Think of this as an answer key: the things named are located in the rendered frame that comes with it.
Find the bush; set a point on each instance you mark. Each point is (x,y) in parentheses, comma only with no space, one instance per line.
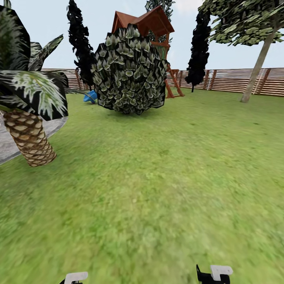
(128,73)
(28,94)

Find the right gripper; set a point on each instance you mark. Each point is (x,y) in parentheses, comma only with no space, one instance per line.
(206,278)

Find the tree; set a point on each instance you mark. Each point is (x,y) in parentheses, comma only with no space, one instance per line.
(78,38)
(247,22)
(199,56)
(165,4)

